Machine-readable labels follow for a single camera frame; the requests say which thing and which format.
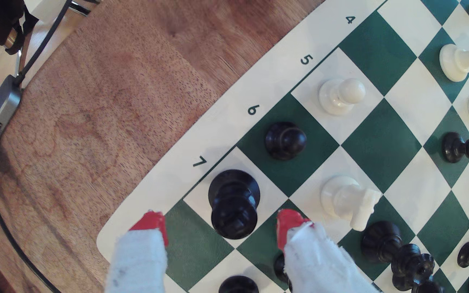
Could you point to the black chess king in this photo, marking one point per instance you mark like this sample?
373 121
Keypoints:
234 203

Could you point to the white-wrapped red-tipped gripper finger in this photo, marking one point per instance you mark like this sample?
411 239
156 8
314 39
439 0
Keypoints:
136 264
316 264

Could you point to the grey USB hub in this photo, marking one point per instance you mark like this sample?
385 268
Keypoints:
0 110

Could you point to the green and white chess mat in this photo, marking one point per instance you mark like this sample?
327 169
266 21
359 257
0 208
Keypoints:
381 146

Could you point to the black chess queen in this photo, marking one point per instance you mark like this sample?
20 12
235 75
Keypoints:
381 242

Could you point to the white chess knight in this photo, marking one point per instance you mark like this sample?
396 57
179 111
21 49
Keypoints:
344 199

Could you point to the tall white chess piece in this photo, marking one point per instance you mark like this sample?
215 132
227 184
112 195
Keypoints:
456 61

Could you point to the silver metal bracket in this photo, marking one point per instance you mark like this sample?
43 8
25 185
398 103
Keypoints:
82 6

